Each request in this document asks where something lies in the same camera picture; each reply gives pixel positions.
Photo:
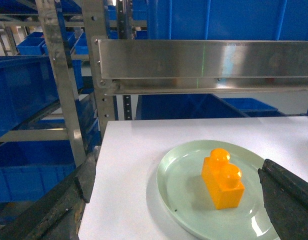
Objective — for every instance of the stainless steel shelf rail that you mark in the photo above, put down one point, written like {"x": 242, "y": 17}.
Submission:
{"x": 150, "y": 67}

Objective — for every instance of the yellow toy building block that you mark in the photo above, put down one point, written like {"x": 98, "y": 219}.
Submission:
{"x": 223, "y": 179}

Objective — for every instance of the stainless steel rack upright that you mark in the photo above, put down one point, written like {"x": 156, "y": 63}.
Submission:
{"x": 78, "y": 119}

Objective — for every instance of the large blue bin upper left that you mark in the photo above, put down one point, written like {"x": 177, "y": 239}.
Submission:
{"x": 253, "y": 20}

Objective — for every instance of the blue bin lower left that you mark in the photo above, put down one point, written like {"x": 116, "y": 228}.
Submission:
{"x": 184, "y": 106}

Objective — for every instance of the pale green plate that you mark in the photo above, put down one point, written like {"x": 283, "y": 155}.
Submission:
{"x": 186, "y": 197}

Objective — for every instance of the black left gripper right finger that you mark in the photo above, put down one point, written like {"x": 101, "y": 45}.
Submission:
{"x": 285, "y": 197}

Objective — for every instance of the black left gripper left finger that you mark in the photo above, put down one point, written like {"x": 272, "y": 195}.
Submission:
{"x": 58, "y": 214}

